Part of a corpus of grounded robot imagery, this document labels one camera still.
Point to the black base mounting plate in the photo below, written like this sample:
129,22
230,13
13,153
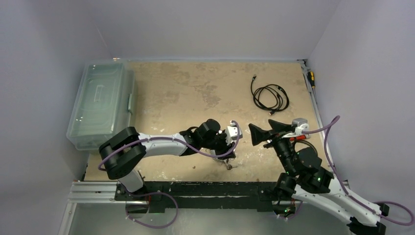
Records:
161,195

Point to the yellow handled screwdriver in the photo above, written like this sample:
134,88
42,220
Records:
311,79

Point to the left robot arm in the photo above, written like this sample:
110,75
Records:
121,153

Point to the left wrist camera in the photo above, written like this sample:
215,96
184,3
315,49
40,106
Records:
233,133

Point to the red handled adjustable wrench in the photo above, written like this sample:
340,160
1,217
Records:
299,138

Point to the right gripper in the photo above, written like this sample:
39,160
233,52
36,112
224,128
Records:
272,140

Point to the translucent green storage box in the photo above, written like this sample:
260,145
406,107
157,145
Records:
103,106

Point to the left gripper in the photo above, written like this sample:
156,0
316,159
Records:
225,147

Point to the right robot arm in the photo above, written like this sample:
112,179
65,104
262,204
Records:
305,179

